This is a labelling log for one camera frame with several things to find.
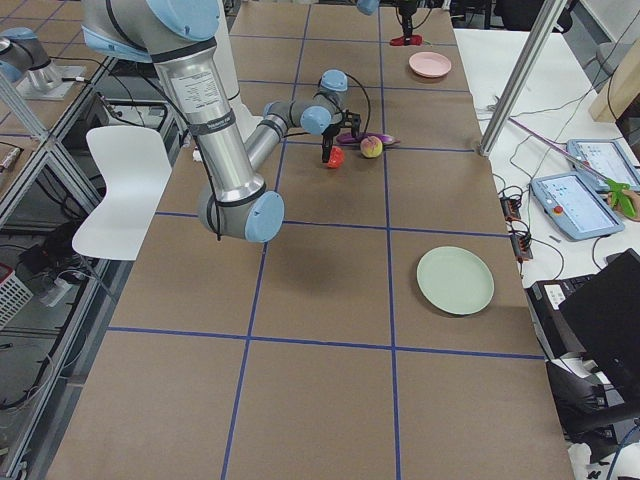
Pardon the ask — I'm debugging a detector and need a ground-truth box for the white chair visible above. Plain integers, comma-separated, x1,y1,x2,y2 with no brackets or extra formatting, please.
72,125,172,261

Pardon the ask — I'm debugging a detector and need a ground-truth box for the red chili pepper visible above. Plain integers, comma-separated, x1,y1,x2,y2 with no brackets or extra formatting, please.
389,34,423,46

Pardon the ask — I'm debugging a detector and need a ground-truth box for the peach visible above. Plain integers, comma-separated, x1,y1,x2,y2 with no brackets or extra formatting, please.
360,136,384,159

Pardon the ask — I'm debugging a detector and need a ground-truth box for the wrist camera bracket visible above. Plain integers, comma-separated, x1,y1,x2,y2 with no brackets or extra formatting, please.
341,111,361,143

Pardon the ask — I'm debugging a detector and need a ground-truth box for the person hand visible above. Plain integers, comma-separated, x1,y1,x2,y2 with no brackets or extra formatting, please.
624,190,640,222

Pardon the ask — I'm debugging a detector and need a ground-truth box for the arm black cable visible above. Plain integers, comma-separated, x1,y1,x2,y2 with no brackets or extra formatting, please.
342,73,372,139

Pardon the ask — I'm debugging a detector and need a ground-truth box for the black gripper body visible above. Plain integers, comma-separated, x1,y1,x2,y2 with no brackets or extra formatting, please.
322,122,342,150
396,0,418,38

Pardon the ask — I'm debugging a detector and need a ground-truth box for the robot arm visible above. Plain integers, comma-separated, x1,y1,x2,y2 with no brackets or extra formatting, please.
356,0,418,45
82,1,348,243

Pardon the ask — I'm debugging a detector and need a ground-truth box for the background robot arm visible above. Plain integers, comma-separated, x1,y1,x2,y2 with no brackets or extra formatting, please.
1,27,65,101

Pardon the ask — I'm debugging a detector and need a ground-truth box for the pink plate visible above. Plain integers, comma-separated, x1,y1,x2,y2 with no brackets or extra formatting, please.
408,52,452,78

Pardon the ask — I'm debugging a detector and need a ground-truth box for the near teach pendant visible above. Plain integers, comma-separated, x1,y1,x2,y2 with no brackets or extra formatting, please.
530,172,624,241

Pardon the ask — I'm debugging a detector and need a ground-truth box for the aluminium camera post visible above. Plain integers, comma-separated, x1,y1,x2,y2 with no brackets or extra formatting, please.
479,0,572,157

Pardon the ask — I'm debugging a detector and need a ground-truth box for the black laptop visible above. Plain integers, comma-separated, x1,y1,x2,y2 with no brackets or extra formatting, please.
526,249,639,388

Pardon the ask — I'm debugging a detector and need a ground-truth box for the purple eggplant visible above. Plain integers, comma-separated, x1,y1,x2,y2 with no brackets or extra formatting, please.
336,132,400,147

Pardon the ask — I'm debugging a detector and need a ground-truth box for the far teach pendant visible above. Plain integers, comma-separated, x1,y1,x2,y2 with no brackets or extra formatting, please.
567,139,639,192

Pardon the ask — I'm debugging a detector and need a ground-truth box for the green plate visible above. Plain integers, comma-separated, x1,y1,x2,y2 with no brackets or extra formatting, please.
416,246,495,316

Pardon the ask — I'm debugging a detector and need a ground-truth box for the teach pendant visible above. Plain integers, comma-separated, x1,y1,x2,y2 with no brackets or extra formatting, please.
530,172,624,241
567,139,639,192

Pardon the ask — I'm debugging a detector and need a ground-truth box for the red pomegranate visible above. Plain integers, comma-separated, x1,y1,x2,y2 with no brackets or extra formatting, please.
326,146,345,169

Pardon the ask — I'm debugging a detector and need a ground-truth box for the white plastic basket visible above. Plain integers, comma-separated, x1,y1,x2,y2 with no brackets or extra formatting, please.
0,263,33,328

